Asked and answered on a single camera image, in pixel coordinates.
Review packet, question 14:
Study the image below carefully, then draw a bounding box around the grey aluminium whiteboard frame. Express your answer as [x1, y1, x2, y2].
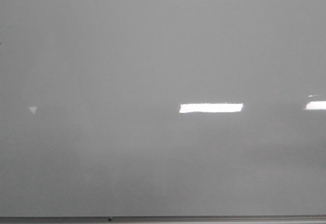
[1, 214, 325, 223]

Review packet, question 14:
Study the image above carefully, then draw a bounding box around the white whiteboard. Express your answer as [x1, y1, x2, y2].
[1, 0, 325, 216]

